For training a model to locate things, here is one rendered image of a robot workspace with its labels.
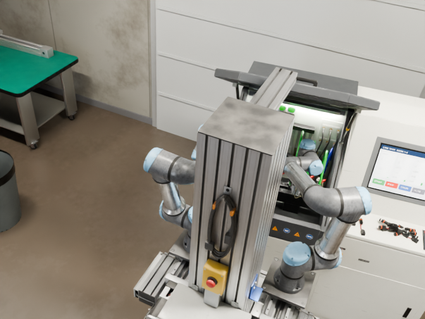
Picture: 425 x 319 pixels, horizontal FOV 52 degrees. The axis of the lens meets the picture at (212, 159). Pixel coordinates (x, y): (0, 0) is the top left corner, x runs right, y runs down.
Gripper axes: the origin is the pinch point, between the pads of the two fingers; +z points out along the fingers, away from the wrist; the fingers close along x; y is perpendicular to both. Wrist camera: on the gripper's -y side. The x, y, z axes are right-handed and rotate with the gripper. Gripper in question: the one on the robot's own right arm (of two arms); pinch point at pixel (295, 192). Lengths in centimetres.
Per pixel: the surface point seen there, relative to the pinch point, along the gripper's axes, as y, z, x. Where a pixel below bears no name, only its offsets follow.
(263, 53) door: -175, 4, -53
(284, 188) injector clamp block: -27.4, 23.5, -6.6
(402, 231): -13, 21, 64
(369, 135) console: -36, -22, 32
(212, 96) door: -181, 61, -97
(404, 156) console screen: -34, -15, 54
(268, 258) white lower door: -3, 63, -6
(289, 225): -2.9, 29.2, 1.5
